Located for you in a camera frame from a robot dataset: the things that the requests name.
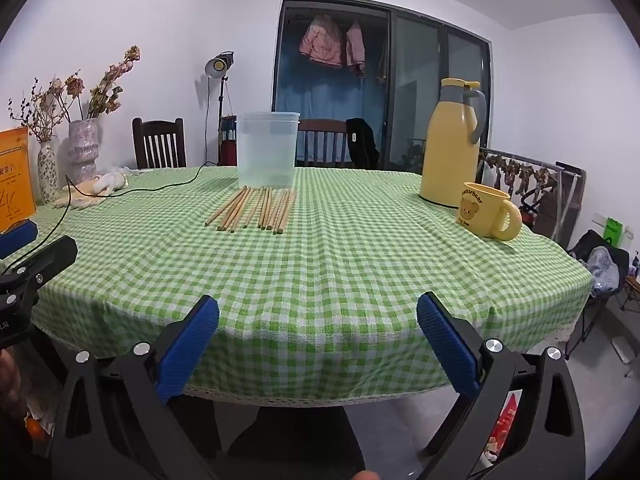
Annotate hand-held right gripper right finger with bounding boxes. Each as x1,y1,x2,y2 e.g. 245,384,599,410
416,291,586,480

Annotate sliding glass door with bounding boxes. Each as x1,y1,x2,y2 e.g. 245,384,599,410
271,0,493,171

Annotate slim patterned vase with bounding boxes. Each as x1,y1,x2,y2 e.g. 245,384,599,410
37,140,60,205

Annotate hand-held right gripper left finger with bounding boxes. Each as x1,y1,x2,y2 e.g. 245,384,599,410
50,294,221,480

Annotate beige work gloves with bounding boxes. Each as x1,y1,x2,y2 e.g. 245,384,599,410
52,172,130,210

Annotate clear plastic bag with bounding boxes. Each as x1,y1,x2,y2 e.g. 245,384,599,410
586,246,623,291

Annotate yellow thermos jug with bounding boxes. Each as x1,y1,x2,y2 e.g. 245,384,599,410
419,78,488,207

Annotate black jacket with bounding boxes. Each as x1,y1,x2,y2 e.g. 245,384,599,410
346,118,382,170

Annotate speckled pink vase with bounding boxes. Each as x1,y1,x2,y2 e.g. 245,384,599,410
68,119,101,184

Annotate dark wooden chair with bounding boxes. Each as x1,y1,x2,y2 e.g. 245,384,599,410
296,119,351,168
132,117,187,170

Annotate red printed packet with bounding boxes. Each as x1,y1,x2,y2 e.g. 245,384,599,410
487,392,523,463

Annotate brown patterned cloth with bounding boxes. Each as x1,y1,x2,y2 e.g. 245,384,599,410
481,152,553,196

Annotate black cable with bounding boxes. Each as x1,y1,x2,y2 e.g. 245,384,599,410
0,162,218,276

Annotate yellow bear mug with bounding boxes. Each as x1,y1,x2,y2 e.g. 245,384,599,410
456,182,523,242

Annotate blue curtain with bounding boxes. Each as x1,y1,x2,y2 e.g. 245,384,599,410
277,76,388,163

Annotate clear plastic container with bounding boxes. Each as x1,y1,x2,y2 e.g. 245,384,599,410
236,111,301,190

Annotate dark dried flower twigs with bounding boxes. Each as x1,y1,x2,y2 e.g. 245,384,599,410
7,77,68,143

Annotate studio lamp on tripod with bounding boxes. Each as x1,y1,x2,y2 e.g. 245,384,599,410
204,51,236,166

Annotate black folding chair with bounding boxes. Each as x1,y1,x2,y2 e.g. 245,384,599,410
567,229,632,311

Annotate red and blue bag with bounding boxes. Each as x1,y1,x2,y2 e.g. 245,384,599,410
219,115,238,166

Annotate small pink hanging jacket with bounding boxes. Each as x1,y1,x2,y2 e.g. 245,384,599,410
346,21,367,79

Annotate green checked tablecloth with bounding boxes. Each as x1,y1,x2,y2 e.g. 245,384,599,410
20,165,596,407

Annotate row of wooden chopsticks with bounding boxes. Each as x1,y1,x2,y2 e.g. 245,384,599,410
204,185,297,236

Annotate orange box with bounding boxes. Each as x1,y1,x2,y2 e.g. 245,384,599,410
0,127,37,234

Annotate metal drying rack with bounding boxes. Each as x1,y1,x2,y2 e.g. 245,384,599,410
479,147,587,250

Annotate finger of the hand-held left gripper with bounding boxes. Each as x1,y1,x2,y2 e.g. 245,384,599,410
0,221,39,258
0,236,79,292

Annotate tall dried flowers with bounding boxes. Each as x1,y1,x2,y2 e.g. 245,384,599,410
50,45,142,122

